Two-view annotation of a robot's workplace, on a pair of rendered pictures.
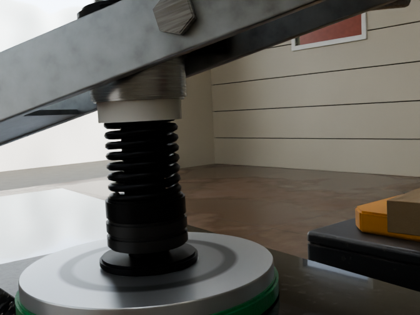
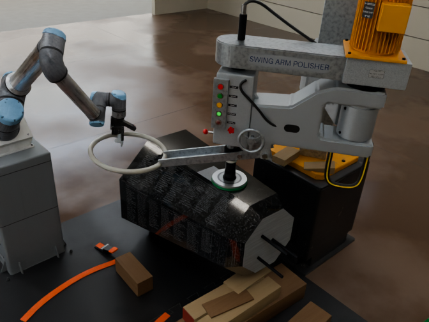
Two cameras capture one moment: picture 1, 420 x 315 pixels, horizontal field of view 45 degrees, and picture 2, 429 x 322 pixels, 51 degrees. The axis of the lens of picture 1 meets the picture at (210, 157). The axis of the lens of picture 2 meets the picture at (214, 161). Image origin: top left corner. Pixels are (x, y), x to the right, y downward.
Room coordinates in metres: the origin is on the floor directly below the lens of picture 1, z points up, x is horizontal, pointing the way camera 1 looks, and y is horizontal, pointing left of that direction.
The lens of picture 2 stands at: (-1.87, 0.32, 2.30)
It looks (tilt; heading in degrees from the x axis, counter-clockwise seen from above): 30 degrees down; 356
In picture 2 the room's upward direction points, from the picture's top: 4 degrees clockwise
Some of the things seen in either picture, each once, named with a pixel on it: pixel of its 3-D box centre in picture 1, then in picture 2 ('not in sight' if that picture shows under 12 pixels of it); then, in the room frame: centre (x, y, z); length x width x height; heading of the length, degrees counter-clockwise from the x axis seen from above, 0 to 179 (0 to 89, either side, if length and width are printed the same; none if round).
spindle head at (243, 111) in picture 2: not in sight; (249, 108); (0.41, -0.02, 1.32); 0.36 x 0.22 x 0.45; 76
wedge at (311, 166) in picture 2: not in sight; (319, 165); (0.68, -0.57, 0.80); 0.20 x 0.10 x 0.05; 77
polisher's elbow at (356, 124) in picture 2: not in sight; (357, 118); (0.27, -0.58, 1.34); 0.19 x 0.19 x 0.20
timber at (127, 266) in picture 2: not in sight; (133, 273); (0.40, 0.66, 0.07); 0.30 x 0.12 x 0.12; 37
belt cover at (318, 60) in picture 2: not in sight; (306, 62); (0.34, -0.28, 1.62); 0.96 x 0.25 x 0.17; 76
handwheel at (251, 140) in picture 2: not in sight; (251, 138); (0.28, -0.03, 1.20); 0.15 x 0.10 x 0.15; 76
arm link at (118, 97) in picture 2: not in sight; (118, 100); (0.79, 0.76, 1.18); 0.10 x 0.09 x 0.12; 93
